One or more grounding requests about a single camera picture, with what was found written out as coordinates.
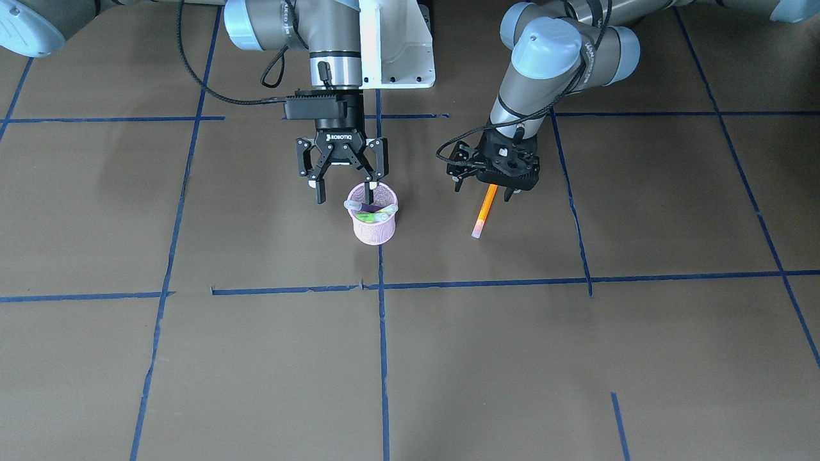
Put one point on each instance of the green highlighter pen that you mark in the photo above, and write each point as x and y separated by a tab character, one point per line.
370	217

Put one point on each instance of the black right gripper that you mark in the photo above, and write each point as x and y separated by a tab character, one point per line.
340	138

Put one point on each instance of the orange highlighter pen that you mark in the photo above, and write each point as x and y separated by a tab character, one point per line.
484	211

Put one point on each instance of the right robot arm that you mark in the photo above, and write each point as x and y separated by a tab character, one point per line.
329	32

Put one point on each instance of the white pillar with base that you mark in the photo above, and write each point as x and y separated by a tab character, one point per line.
396	45

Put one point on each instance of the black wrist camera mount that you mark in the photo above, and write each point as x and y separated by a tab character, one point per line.
463	163

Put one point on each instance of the purple highlighter pen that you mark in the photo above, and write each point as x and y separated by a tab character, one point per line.
361	207

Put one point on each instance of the yellow highlighter pen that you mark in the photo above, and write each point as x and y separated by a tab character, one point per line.
388	210

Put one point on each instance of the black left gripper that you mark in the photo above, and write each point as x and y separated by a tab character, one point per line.
460	161

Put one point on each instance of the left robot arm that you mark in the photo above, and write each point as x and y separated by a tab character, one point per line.
558	48

